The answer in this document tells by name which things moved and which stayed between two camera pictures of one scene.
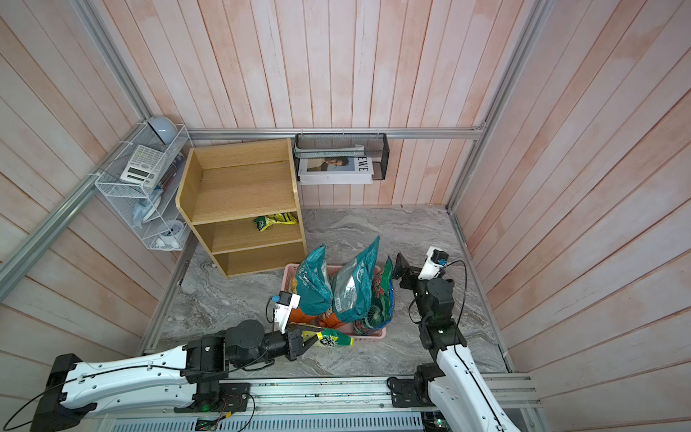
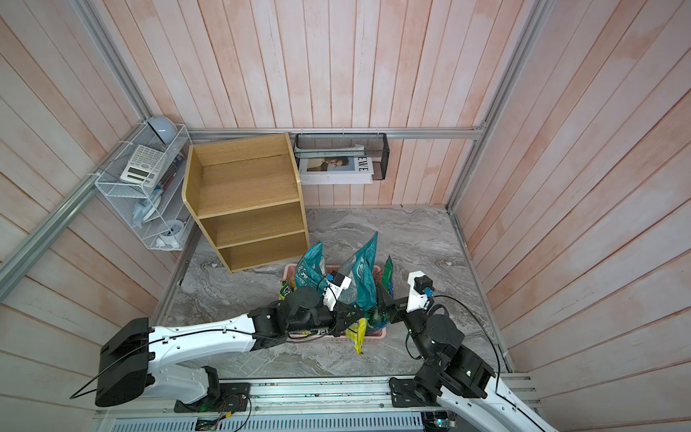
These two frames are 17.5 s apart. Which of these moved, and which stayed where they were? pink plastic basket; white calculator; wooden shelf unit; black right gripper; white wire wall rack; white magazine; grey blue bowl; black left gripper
Moved: black right gripper; black left gripper
Stayed: white magazine; grey blue bowl; white calculator; white wire wall rack; wooden shelf unit; pink plastic basket
